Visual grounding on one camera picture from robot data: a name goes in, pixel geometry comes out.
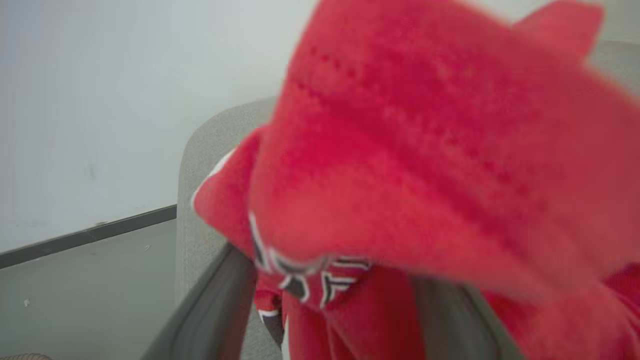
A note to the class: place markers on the red basketball jersey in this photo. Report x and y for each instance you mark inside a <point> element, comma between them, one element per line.
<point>425,175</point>

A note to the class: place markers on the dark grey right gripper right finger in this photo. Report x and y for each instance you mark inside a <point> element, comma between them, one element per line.
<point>450,325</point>

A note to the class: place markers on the dark grey baseboard strip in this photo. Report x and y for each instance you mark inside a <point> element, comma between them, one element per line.
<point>85,235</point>

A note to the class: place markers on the beige fabric sofa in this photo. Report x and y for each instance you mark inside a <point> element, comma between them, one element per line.
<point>210,210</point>

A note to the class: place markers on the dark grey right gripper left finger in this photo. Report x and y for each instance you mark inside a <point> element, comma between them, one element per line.
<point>215,315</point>

